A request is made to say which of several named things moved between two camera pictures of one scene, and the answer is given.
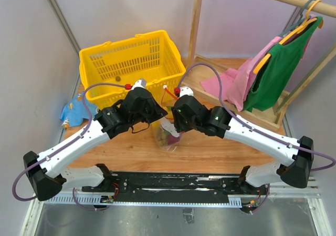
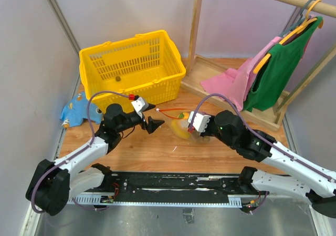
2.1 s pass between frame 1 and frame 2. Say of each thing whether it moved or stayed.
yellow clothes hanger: stayed
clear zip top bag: moved
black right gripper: moved
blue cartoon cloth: stayed
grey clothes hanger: stayed
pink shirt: stayed
